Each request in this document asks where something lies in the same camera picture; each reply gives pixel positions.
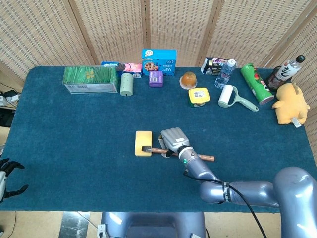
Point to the green tub yellow lid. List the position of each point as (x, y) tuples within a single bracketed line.
[(198, 96)]

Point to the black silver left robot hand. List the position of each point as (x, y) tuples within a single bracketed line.
[(3, 183)]

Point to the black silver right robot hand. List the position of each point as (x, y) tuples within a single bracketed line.
[(174, 138)]

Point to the pale green lint roller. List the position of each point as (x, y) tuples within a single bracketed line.
[(226, 95)]

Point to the blue pink sandwich cookie box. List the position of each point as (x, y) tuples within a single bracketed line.
[(128, 68)]

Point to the green tissue box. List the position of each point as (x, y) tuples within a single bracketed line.
[(90, 77)]

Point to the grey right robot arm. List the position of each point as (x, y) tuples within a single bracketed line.
[(292, 188)]

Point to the blue table cloth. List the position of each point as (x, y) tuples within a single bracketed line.
[(86, 148)]

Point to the clear water bottle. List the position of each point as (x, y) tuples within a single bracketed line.
[(224, 74)]

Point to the pale green dotted cylinder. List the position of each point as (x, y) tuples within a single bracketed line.
[(126, 84)]

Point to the black power adapter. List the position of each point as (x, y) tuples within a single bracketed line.
[(10, 93)]

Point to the white power strip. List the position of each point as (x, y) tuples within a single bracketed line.
[(11, 99)]

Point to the small purple box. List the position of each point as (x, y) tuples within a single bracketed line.
[(156, 79)]

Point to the woven bamboo folding screen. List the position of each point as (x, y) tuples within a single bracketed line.
[(114, 27)]

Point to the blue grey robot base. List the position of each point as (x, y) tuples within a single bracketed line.
[(153, 224)]

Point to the orange jelly cup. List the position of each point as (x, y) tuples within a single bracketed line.
[(189, 79)]

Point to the yellow plush toy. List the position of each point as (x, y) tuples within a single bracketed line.
[(289, 104)]

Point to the dark drink bottle white label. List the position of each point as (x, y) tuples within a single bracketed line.
[(284, 72)]

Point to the green chips can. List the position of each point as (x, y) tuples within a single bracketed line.
[(256, 83)]

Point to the yellow sponge block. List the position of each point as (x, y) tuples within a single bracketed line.
[(142, 138)]

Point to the black white snack box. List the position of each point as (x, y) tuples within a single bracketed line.
[(213, 65)]

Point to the blue chocolate chip cookie box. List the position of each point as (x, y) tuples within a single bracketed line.
[(158, 62)]

